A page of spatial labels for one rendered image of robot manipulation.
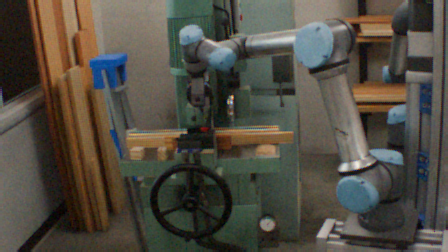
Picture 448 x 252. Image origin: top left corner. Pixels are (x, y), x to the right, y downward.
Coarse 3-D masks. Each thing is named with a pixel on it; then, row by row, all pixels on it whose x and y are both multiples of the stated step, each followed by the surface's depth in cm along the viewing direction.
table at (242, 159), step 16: (256, 144) 226; (272, 144) 225; (128, 160) 216; (144, 160) 215; (160, 160) 214; (224, 160) 212; (240, 160) 212; (256, 160) 212; (272, 160) 211; (128, 176) 217; (208, 176) 205
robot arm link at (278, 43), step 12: (348, 24) 157; (252, 36) 184; (264, 36) 180; (276, 36) 176; (288, 36) 173; (240, 48) 184; (252, 48) 182; (264, 48) 179; (276, 48) 176; (288, 48) 174
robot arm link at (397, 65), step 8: (400, 8) 198; (400, 16) 198; (392, 24) 204; (400, 24) 199; (400, 32) 202; (392, 40) 213; (400, 40) 207; (392, 48) 215; (400, 48) 211; (392, 56) 219; (400, 56) 216; (392, 64) 223; (400, 64) 220; (384, 72) 230; (392, 72) 227; (400, 72) 225; (384, 80) 231; (392, 80) 230; (400, 80) 230
